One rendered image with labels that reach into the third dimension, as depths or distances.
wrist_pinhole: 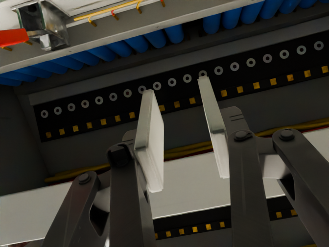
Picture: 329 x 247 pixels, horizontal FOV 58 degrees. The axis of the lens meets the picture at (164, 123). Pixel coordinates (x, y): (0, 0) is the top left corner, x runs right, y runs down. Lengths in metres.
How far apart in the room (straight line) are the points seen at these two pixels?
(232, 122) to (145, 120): 0.05
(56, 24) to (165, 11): 0.09
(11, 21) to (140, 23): 0.10
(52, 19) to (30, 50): 0.06
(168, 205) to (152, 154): 0.11
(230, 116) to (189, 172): 0.10
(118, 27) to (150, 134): 0.13
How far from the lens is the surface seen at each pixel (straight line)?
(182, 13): 0.26
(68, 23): 0.28
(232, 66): 0.39
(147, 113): 0.17
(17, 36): 0.21
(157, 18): 0.26
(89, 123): 0.42
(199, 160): 0.25
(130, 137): 0.17
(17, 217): 0.32
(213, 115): 0.15
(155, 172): 0.15
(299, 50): 0.41
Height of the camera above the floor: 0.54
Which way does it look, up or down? 16 degrees up
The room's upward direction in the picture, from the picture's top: 165 degrees clockwise
